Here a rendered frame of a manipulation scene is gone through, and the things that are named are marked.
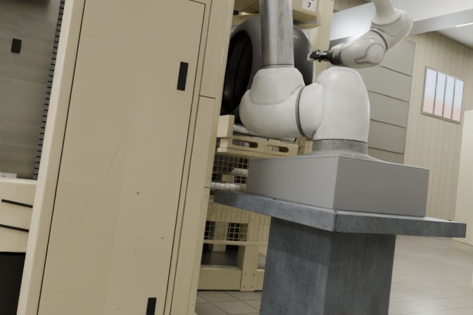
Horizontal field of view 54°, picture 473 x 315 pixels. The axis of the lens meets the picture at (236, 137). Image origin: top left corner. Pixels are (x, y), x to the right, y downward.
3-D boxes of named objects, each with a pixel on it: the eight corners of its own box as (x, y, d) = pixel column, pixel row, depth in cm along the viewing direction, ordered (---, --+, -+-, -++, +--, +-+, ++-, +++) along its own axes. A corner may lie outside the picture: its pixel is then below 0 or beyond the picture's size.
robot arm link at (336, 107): (360, 138, 124) (363, 58, 127) (295, 138, 133) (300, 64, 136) (374, 147, 138) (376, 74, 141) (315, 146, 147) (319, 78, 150)
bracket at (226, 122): (226, 136, 202) (229, 114, 203) (196, 138, 239) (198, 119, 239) (233, 138, 204) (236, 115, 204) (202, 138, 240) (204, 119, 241)
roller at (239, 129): (229, 131, 207) (230, 121, 207) (224, 131, 211) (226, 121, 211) (296, 143, 221) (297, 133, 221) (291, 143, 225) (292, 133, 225)
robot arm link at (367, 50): (346, 74, 174) (371, 55, 177) (374, 74, 160) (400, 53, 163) (333, 50, 171) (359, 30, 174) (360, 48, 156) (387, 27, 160)
